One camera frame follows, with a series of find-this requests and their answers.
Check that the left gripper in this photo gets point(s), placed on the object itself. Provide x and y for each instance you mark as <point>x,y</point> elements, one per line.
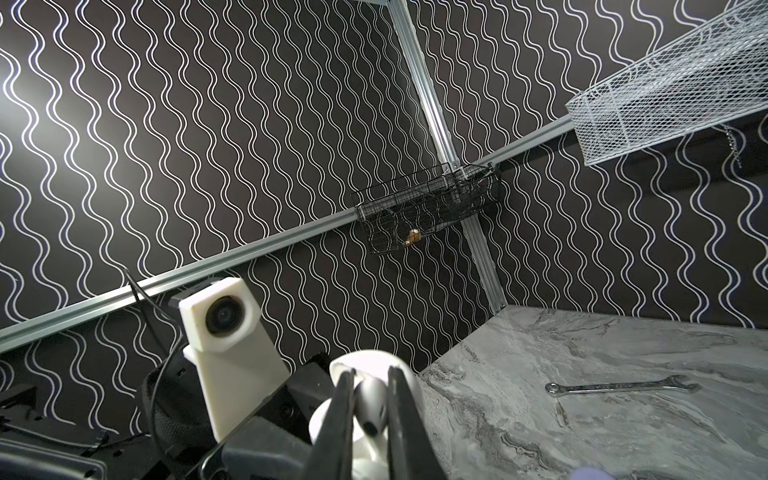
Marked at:
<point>273,442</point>

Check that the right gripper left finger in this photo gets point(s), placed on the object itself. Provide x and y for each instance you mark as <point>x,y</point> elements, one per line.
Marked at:
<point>331,456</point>

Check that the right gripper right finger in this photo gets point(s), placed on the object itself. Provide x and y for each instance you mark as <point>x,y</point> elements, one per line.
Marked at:
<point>410,453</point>

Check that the white round earbud case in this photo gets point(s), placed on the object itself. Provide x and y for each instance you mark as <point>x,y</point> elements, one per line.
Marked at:
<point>370,453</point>

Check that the purple earbud case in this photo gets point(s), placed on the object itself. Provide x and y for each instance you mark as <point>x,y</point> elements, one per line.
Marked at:
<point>590,473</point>

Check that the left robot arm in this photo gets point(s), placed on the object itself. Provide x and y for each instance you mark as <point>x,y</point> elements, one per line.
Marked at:
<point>38,447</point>

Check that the silver wrench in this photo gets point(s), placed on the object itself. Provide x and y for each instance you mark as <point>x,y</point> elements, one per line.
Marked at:
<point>673,382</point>

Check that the white mesh basket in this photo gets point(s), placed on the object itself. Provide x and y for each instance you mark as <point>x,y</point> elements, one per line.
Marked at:
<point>713,74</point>

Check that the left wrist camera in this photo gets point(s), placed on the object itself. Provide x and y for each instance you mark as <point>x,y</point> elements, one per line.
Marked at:
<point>237,362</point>

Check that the black wire basket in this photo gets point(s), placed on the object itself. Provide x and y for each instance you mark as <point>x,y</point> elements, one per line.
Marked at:
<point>398,213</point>

